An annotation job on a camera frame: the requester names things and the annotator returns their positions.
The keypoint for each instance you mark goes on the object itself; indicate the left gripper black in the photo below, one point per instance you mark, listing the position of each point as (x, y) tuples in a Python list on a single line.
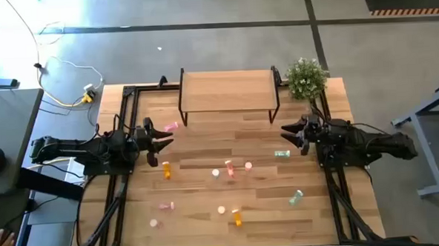
[(142, 139)]

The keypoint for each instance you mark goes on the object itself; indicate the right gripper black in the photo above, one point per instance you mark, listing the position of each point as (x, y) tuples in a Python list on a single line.
[(312, 132)]

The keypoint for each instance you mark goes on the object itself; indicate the purple pill bottle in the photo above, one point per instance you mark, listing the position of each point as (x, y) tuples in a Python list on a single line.
[(154, 223), (166, 205), (171, 126)]

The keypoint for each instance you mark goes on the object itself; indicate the orange pill bottle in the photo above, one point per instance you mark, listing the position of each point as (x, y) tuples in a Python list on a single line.
[(221, 209), (166, 170), (237, 217)]

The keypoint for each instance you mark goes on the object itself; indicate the salmon pink pill bottle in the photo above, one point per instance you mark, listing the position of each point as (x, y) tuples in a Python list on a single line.
[(248, 166), (229, 168)]

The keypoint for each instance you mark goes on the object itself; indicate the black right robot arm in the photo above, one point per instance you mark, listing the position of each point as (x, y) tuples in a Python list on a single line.
[(372, 142)]

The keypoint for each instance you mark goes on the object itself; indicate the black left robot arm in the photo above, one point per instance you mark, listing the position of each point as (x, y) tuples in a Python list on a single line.
[(76, 148)]

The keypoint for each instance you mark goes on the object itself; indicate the potted green plant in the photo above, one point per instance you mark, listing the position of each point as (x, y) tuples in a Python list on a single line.
[(306, 78)]

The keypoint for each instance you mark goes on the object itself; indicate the yellow plug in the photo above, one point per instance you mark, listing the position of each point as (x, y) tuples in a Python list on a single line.
[(88, 98)]

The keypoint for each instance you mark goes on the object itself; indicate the white power adapter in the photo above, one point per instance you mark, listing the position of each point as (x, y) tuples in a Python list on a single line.
[(89, 88)]

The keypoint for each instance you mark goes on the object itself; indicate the white box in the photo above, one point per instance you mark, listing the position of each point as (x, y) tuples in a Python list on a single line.
[(72, 175)]

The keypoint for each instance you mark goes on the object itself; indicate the black bar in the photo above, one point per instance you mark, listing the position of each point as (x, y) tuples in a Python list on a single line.
[(47, 184)]

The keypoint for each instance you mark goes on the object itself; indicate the grey desk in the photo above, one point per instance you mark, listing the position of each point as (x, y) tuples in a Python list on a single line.
[(8, 121)]

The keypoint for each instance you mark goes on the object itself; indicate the blue metal leg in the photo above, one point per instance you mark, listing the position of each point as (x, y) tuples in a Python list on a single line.
[(23, 235)]

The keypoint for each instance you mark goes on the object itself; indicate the black aluminium rig frame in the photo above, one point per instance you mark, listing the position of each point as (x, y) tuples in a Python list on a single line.
[(147, 88)]

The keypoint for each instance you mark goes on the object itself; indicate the black frame bracket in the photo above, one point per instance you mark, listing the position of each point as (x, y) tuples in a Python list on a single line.
[(162, 81)]

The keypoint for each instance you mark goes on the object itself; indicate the wooden shelf black metal frame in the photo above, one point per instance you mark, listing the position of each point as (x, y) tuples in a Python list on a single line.
[(227, 91)]

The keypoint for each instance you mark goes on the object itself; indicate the grey metal table frame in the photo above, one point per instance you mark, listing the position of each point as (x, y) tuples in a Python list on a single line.
[(427, 151)]

